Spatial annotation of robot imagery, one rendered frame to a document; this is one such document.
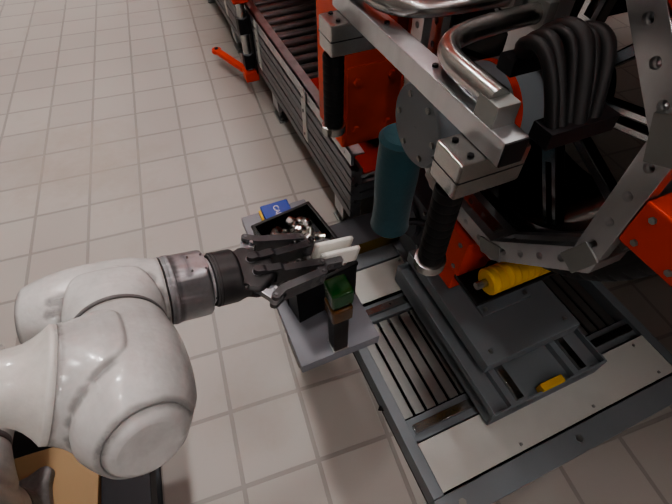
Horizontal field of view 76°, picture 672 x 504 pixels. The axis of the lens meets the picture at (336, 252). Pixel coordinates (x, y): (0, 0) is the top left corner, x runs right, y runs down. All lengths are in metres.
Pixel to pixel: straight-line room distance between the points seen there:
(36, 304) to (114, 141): 1.78
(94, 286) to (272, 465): 0.86
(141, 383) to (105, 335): 0.06
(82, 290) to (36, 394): 0.15
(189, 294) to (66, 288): 0.13
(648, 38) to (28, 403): 0.66
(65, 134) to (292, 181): 1.14
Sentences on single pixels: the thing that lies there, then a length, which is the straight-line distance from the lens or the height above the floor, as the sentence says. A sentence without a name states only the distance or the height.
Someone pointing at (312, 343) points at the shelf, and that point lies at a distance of 0.88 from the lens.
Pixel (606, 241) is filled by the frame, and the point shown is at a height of 0.80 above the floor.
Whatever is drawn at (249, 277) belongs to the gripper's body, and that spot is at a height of 0.75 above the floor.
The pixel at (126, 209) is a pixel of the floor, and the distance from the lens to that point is 1.91.
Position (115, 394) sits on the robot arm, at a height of 0.91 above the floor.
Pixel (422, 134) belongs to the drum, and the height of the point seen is 0.85.
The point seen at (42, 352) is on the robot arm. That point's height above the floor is 0.92.
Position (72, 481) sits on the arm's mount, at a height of 0.31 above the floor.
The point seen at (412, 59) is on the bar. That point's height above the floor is 0.98.
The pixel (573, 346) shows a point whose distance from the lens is 1.38.
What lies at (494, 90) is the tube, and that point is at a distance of 0.46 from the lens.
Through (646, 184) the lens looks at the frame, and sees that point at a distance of 0.61.
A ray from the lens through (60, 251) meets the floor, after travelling 1.88.
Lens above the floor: 1.23
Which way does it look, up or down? 52 degrees down
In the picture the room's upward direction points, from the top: straight up
